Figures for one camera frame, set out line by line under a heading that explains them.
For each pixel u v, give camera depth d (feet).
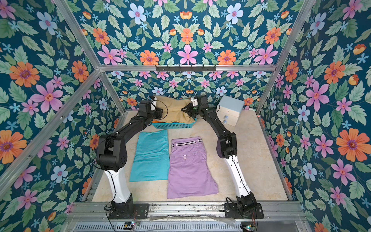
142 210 2.42
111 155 1.76
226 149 2.27
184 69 3.06
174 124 3.33
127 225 2.36
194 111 3.02
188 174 2.76
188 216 2.39
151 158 2.98
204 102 2.82
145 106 2.51
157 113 2.92
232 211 2.41
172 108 3.24
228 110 3.31
